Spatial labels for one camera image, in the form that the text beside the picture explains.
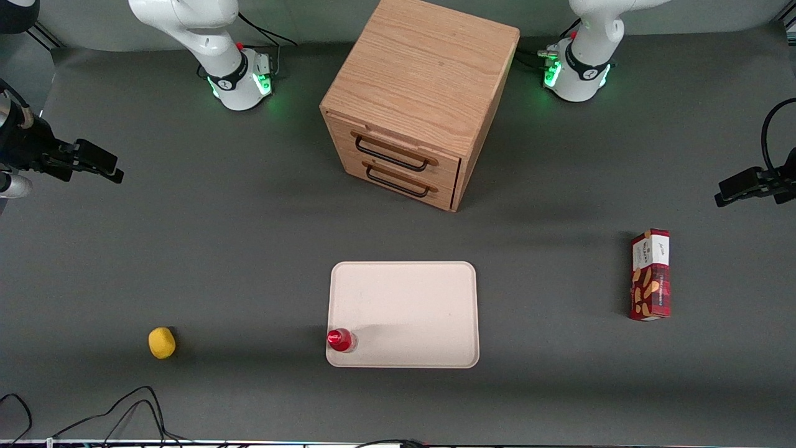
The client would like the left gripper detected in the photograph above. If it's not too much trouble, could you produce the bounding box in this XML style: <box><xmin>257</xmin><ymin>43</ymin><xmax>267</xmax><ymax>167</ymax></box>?
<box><xmin>714</xmin><ymin>148</ymin><xmax>796</xmax><ymax>208</ymax></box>

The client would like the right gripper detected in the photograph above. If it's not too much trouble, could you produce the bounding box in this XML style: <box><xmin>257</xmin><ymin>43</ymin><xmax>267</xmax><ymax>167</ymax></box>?
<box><xmin>0</xmin><ymin>115</ymin><xmax>125</xmax><ymax>185</ymax></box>

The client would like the wooden drawer with black handle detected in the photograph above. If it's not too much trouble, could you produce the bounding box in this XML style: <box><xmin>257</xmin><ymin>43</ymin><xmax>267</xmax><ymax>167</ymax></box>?
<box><xmin>326</xmin><ymin>114</ymin><xmax>463</xmax><ymax>186</ymax></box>
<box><xmin>339</xmin><ymin>152</ymin><xmax>459</xmax><ymax>212</ymax></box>

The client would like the wooden drawer cabinet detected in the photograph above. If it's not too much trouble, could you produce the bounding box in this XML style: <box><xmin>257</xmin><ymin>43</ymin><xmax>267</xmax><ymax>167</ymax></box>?
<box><xmin>320</xmin><ymin>0</ymin><xmax>521</xmax><ymax>213</ymax></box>

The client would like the red cookie box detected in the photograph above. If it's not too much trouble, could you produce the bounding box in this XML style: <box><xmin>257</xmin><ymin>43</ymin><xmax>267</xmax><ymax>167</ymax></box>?
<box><xmin>628</xmin><ymin>228</ymin><xmax>672</xmax><ymax>322</ymax></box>

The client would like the yellow lemon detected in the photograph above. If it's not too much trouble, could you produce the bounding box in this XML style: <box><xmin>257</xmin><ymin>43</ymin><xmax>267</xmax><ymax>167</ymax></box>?
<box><xmin>148</xmin><ymin>327</ymin><xmax>177</xmax><ymax>360</ymax></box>

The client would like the red capped bottle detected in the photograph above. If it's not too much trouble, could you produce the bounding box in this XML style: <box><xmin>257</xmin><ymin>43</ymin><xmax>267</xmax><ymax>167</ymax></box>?
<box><xmin>327</xmin><ymin>328</ymin><xmax>359</xmax><ymax>354</ymax></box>

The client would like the cream plastic tray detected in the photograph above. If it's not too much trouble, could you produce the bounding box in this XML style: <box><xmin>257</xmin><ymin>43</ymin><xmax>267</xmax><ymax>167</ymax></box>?
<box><xmin>326</xmin><ymin>261</ymin><xmax>480</xmax><ymax>369</ymax></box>

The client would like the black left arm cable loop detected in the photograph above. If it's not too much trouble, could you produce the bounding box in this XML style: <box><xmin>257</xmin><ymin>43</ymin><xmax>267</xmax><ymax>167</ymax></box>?
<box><xmin>761</xmin><ymin>98</ymin><xmax>796</xmax><ymax>176</ymax></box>

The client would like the black right base cable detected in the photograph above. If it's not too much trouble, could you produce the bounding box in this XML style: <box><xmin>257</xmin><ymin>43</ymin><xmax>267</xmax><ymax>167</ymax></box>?
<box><xmin>238</xmin><ymin>11</ymin><xmax>299</xmax><ymax>79</ymax></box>

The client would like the black base cable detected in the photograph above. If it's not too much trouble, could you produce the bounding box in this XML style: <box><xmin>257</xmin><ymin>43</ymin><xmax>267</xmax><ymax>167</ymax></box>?
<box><xmin>514</xmin><ymin>19</ymin><xmax>583</xmax><ymax>70</ymax></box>
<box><xmin>238</xmin><ymin>11</ymin><xmax>299</xmax><ymax>79</ymax></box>

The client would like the black double floor cable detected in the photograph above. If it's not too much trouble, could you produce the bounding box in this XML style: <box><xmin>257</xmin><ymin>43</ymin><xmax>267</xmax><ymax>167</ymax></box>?
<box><xmin>49</xmin><ymin>386</ymin><xmax>190</xmax><ymax>446</ymax></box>

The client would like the black left base cable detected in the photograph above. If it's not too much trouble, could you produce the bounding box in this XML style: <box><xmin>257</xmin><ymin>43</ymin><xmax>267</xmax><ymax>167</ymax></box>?
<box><xmin>514</xmin><ymin>19</ymin><xmax>583</xmax><ymax>70</ymax></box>

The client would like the thin black floor cable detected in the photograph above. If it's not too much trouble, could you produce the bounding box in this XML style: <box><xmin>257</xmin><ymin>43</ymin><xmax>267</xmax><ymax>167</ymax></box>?
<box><xmin>0</xmin><ymin>393</ymin><xmax>33</xmax><ymax>446</ymax></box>

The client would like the short black edge cable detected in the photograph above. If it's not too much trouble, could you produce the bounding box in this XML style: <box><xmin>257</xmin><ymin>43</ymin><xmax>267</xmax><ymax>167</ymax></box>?
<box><xmin>353</xmin><ymin>438</ymin><xmax>431</xmax><ymax>448</ymax></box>

